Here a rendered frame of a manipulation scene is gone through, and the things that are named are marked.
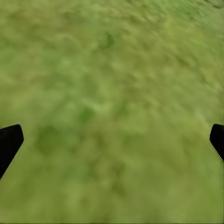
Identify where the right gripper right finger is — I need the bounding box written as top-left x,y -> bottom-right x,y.
210,124 -> 224,161

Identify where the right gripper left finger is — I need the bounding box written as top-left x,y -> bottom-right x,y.
0,124 -> 24,179

